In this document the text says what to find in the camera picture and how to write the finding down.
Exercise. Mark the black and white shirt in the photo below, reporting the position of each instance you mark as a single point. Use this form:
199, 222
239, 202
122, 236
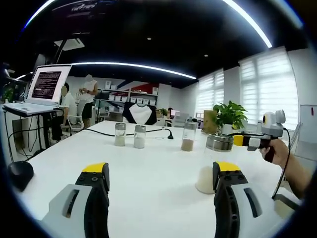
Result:
140, 114

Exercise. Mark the small seasoning bottle white powder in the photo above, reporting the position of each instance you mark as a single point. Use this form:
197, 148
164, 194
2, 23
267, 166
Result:
139, 143

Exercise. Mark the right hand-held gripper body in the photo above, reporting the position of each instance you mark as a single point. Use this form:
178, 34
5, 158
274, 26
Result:
272, 126

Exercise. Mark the white office chair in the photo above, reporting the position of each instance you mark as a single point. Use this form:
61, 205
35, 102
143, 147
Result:
76, 121

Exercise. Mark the whiteboard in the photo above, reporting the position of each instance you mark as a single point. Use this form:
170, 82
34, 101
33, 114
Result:
308, 124

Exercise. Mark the dark hanging sign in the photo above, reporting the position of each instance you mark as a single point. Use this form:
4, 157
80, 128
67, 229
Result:
81, 6

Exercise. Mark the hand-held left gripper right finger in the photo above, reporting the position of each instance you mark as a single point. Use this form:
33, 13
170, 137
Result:
225, 198

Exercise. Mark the small leafy plant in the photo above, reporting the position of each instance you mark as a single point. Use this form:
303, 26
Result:
8, 94

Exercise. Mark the green potted plant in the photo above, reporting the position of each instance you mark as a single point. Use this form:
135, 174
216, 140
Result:
229, 112

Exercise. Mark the large window blind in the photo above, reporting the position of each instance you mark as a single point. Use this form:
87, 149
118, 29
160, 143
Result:
267, 94

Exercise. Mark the small seasoning bottle beige powder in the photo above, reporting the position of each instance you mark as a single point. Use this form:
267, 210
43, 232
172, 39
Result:
120, 141

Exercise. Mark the white laptop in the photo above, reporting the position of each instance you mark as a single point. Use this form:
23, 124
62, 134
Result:
47, 84

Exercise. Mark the black laptop stand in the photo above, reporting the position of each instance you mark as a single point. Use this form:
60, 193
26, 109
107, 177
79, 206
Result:
45, 131

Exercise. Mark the small window blind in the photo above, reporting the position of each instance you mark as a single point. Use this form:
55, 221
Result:
210, 94

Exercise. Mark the person's right hand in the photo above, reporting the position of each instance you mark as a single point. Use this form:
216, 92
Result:
282, 152

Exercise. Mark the shelf of white storage boxes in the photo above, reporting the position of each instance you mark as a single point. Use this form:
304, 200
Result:
133, 99

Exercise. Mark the ceiling air conditioner unit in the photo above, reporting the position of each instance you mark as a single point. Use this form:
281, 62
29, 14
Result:
74, 42

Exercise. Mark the tall seasoning bottle pale powder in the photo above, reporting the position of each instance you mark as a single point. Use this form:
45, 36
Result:
204, 181

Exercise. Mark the tall seasoning bottle brown powder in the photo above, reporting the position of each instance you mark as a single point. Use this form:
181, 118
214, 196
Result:
187, 146

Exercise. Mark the brown cardboard box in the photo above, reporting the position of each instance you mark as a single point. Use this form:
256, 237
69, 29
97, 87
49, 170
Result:
210, 121

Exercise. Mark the curved ceiling light strip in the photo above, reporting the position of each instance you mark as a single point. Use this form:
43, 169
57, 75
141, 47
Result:
39, 15
111, 63
268, 43

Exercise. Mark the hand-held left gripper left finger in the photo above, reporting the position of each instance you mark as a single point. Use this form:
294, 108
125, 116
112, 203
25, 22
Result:
96, 198

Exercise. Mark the black rounded device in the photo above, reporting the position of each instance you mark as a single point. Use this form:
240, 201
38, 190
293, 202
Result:
21, 173

